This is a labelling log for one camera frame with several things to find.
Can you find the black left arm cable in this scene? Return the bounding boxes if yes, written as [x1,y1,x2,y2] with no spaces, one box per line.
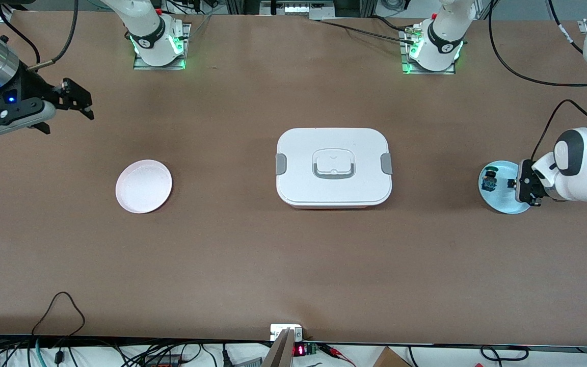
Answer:
[488,0,587,164]

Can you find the brown cardboard piece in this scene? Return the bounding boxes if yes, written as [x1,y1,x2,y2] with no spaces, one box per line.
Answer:
[372,347,411,367]

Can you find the grey angled bar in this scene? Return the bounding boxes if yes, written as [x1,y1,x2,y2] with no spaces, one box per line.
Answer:
[262,329,295,367]

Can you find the white lunch box grey clips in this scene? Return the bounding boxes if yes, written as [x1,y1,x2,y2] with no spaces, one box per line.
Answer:
[276,127,392,209]

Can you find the red black probe wires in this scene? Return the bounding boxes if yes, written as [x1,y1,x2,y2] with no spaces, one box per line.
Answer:
[319,344,358,367]

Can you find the light blue round plate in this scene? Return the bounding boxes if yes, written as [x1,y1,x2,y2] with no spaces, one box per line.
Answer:
[478,161,533,215]

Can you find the black cable flat loop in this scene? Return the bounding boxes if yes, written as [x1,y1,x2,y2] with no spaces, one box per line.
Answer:
[479,346,528,362]

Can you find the thin black looped cable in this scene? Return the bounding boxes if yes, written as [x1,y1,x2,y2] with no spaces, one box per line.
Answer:
[31,292,86,337]

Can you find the white power strip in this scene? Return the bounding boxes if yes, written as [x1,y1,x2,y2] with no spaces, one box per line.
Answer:
[260,0,336,16]

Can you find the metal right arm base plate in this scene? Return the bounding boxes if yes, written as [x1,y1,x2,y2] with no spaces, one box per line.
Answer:
[133,23,191,70]

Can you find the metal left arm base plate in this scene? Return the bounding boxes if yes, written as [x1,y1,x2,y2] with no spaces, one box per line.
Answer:
[401,28,456,75]

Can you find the small white socket box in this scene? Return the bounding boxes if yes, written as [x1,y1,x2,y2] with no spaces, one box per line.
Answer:
[270,324,303,341]

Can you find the black cable across table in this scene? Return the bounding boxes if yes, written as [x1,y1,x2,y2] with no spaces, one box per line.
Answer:
[319,19,416,45]

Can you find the green blue push-button switch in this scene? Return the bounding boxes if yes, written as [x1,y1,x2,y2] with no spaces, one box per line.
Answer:
[481,166,498,192]

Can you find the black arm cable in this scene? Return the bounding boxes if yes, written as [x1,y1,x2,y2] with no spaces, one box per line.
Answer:
[0,0,79,69]
[488,0,587,164]

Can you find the pink round plate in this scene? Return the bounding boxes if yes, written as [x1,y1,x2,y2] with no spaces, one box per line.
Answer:
[116,160,173,214]

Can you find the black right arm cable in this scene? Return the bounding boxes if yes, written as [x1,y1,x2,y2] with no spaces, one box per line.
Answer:
[0,0,79,69]

